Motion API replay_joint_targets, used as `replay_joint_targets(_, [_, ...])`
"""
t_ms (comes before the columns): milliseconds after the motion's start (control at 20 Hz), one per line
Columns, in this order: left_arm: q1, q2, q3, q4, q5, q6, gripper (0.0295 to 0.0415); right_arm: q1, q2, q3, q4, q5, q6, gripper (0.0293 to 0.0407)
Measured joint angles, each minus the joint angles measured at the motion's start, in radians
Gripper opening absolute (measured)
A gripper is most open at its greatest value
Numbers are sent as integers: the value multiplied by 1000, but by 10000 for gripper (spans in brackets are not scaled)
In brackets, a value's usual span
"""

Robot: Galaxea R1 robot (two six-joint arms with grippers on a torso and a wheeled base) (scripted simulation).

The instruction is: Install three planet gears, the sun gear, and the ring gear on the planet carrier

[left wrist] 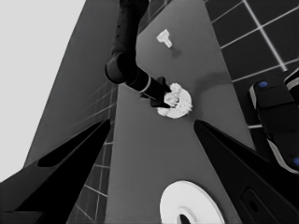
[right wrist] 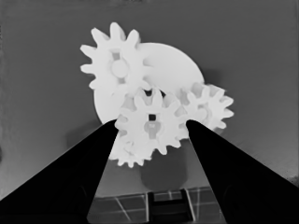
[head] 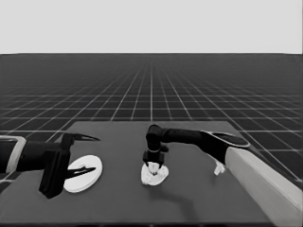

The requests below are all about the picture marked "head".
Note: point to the large thick white disc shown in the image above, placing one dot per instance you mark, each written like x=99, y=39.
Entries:
x=79, y=184

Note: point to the small white T-shaped piece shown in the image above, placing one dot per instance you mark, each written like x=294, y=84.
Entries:
x=219, y=169

